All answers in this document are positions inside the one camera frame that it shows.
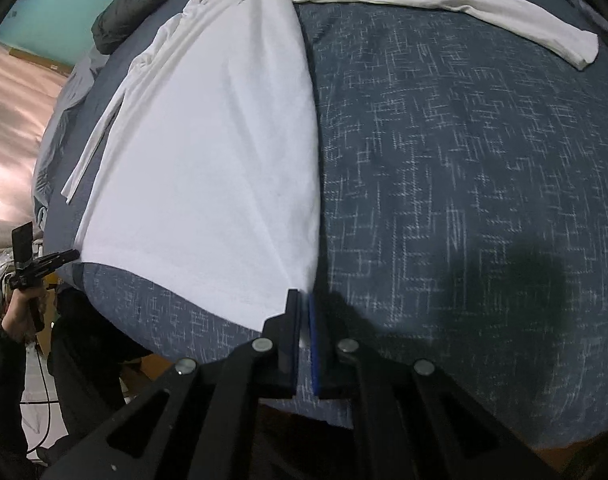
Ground white long-sleeve shirt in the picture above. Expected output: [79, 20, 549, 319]
[60, 0, 600, 335]

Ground person's left forearm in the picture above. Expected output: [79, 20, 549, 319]
[0, 321, 41, 473]

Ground person's dark trousers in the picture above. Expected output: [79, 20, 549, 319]
[48, 284, 156, 463]

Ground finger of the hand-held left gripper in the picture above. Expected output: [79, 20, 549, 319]
[32, 248, 82, 274]

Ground person's left hand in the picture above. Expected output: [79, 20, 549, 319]
[0, 288, 48, 344]

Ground black cable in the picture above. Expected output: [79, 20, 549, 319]
[20, 339, 54, 460]

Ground light grey sheet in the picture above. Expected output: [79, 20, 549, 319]
[30, 51, 111, 233]

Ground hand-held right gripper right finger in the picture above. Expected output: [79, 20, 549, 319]
[308, 292, 560, 480]

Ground pink curtain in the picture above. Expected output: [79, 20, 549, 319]
[0, 41, 71, 258]

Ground bed with blue patterned sheet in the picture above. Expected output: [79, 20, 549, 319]
[31, 0, 608, 453]

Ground dark grey rolled duvet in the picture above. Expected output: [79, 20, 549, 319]
[91, 0, 179, 57]

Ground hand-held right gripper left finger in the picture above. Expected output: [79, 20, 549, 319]
[41, 288, 302, 480]

